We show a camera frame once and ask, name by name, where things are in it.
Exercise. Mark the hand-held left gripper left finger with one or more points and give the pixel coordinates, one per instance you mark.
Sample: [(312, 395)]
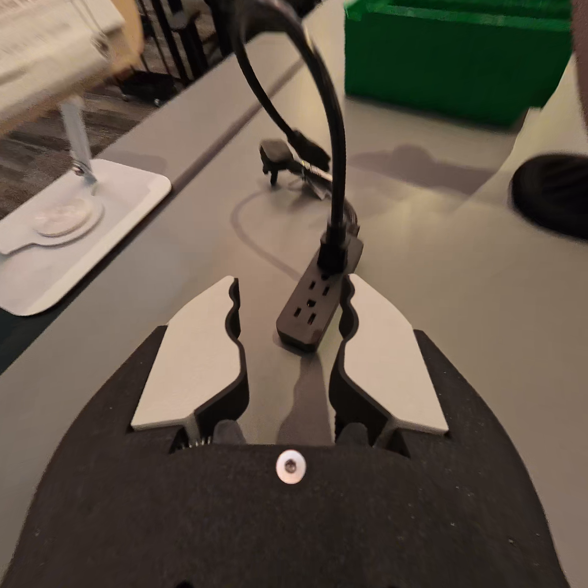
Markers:
[(193, 367)]

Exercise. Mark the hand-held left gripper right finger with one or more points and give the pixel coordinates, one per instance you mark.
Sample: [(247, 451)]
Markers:
[(395, 367)]

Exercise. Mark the black power strip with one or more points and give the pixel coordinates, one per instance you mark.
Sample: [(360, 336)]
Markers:
[(298, 328)]

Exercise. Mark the green plastic crate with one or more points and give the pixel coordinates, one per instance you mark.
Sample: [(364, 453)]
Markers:
[(436, 59)]

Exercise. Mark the white rounded plastic plate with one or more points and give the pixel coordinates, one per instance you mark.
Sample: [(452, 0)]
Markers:
[(128, 193)]

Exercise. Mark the black rounded object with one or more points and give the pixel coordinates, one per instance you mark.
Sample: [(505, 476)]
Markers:
[(551, 193)]

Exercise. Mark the black metal rack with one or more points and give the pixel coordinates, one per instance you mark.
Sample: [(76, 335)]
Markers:
[(183, 36)]

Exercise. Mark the printed instruction poster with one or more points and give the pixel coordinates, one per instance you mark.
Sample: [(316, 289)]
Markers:
[(46, 46)]

